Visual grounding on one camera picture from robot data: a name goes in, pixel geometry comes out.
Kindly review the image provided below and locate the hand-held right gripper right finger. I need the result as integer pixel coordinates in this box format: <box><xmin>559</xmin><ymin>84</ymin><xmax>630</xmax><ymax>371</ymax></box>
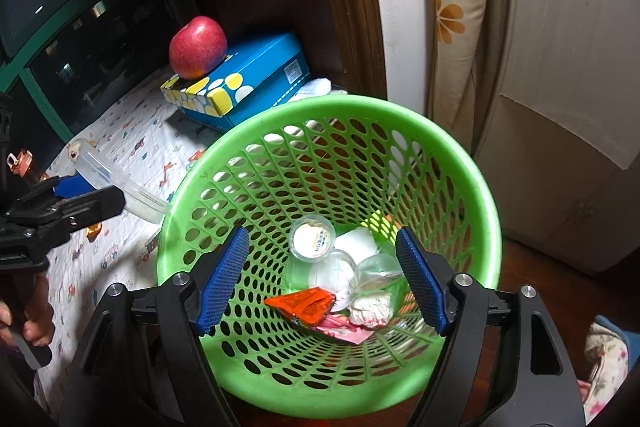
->
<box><xmin>395</xmin><ymin>226</ymin><xmax>586</xmax><ymax>427</ymax></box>

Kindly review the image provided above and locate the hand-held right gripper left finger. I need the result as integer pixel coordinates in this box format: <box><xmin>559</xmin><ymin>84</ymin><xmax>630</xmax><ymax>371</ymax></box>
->
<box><xmin>59</xmin><ymin>225</ymin><xmax>251</xmax><ymax>427</ymax></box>

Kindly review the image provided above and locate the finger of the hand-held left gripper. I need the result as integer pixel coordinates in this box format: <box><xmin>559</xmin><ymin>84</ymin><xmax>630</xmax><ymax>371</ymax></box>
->
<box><xmin>30</xmin><ymin>184</ymin><xmax>126</xmax><ymax>234</ymax></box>
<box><xmin>47</xmin><ymin>174</ymin><xmax>97</xmax><ymax>202</ymax></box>

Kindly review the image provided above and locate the long clear plastic tray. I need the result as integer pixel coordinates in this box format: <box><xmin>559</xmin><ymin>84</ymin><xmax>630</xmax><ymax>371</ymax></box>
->
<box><xmin>75</xmin><ymin>142</ymin><xmax>173</xmax><ymax>224</ymax></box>

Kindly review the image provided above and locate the translucent round plastic cup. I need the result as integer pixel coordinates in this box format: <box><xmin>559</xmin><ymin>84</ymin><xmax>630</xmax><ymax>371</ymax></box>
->
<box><xmin>355</xmin><ymin>254</ymin><xmax>406</xmax><ymax>293</ymax></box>

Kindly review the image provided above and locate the red white wrapper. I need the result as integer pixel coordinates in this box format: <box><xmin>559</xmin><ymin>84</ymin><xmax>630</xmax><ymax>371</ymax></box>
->
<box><xmin>347</xmin><ymin>289</ymin><xmax>396</xmax><ymax>327</ymax></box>

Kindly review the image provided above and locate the white foam block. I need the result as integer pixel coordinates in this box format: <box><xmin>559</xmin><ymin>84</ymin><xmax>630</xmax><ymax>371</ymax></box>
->
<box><xmin>332</xmin><ymin>227</ymin><xmax>382</xmax><ymax>265</ymax></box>

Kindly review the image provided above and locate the orange snack wrapper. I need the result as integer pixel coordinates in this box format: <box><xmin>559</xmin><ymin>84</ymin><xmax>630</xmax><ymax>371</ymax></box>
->
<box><xmin>263</xmin><ymin>287</ymin><xmax>336</xmax><ymax>328</ymax></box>

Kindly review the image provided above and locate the clear round plastic lid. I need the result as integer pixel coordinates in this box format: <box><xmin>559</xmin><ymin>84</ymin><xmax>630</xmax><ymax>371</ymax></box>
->
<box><xmin>307</xmin><ymin>252</ymin><xmax>358</xmax><ymax>313</ymax></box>

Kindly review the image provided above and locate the jelly cup with yellow label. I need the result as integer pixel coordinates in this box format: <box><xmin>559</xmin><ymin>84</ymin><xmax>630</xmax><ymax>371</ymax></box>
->
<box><xmin>289</xmin><ymin>217</ymin><xmax>335</xmax><ymax>260</ymax></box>

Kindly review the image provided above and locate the green plastic basket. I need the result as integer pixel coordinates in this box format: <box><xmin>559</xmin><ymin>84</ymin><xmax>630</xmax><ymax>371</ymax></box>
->
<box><xmin>156</xmin><ymin>94</ymin><xmax>502</xmax><ymax>407</ymax></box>

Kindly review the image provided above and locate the person's left hand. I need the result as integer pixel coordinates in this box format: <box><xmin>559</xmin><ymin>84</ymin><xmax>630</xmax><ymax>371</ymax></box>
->
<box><xmin>20</xmin><ymin>276</ymin><xmax>57</xmax><ymax>349</ymax></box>

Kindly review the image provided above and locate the printed blanket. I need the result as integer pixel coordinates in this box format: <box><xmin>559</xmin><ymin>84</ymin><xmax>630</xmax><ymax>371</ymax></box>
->
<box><xmin>32</xmin><ymin>67</ymin><xmax>211</xmax><ymax>413</ymax></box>

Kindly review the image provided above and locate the pink snack wrapper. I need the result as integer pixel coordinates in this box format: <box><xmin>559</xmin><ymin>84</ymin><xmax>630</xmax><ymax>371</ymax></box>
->
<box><xmin>320</xmin><ymin>313</ymin><xmax>373</xmax><ymax>345</ymax></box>

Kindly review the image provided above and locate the red apple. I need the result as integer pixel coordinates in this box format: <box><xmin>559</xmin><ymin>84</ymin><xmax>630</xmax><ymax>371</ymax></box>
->
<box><xmin>168</xmin><ymin>16</ymin><xmax>229</xmax><ymax>80</ymax></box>

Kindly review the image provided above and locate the person's floral pants leg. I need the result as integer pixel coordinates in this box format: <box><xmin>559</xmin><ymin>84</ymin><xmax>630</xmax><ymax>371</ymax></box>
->
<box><xmin>575</xmin><ymin>314</ymin><xmax>628</xmax><ymax>427</ymax></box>

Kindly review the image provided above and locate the blue dotted tissue box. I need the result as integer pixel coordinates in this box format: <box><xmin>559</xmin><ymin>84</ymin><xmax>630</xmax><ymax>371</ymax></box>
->
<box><xmin>160</xmin><ymin>32</ymin><xmax>311</xmax><ymax>132</ymax></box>

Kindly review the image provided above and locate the white cabinet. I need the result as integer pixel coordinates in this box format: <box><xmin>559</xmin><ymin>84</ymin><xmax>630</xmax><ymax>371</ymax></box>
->
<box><xmin>475</xmin><ymin>0</ymin><xmax>640</xmax><ymax>275</ymax></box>

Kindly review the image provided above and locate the beige floral cloth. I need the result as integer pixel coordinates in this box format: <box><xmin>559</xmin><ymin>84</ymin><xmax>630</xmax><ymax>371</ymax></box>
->
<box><xmin>422</xmin><ymin>0</ymin><xmax>493</xmax><ymax>148</ymax></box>

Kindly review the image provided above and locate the green window frame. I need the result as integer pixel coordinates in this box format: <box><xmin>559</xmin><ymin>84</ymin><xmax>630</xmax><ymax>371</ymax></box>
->
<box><xmin>0</xmin><ymin>0</ymin><xmax>201</xmax><ymax>148</ymax></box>

